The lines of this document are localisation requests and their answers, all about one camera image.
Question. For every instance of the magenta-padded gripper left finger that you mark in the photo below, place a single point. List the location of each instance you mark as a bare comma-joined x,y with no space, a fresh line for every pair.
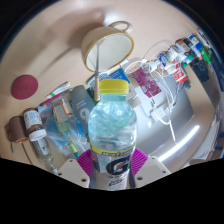
71,171

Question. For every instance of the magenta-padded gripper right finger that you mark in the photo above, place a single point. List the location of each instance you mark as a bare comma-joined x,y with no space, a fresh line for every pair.
151,170

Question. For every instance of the clear bottle with yellow cap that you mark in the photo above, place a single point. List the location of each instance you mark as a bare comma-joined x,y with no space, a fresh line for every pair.
111,133

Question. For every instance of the green glass bottle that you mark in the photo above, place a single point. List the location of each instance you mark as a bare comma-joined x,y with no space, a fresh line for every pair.
74,146

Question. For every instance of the tall clear glass bottle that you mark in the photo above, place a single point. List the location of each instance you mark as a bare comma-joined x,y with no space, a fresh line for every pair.
45,153

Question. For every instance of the white desk lamp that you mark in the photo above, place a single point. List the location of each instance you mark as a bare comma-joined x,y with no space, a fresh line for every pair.
181,142

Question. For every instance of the clear bottle with cork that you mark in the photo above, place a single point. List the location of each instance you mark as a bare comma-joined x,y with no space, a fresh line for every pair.
61,115

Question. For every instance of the brown jar with white lid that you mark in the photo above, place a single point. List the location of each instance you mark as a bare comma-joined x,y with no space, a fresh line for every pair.
33,121

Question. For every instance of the grey-green shaker bottle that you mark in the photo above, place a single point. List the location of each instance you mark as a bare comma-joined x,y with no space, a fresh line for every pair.
80,103

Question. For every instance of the brown cup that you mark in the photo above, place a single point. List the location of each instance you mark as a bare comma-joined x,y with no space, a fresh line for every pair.
16,130

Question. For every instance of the magenta packet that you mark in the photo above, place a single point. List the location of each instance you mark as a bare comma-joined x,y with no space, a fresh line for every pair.
146,80

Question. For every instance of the blue and white box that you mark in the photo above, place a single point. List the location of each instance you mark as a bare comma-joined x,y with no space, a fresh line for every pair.
115,76

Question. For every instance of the red and white can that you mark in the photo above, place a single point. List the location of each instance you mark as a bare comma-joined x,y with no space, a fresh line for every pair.
180,72

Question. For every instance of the cream mug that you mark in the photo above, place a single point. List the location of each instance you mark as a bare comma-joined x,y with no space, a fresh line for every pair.
110,50

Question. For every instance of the white wall socket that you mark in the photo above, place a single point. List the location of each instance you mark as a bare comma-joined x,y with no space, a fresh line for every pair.
158,112

